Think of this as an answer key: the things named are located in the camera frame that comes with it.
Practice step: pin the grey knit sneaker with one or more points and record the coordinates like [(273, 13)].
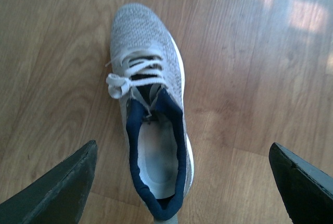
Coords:
[(148, 80)]

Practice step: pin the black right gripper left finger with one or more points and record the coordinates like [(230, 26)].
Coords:
[(59, 196)]

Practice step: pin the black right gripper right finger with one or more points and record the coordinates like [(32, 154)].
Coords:
[(305, 190)]

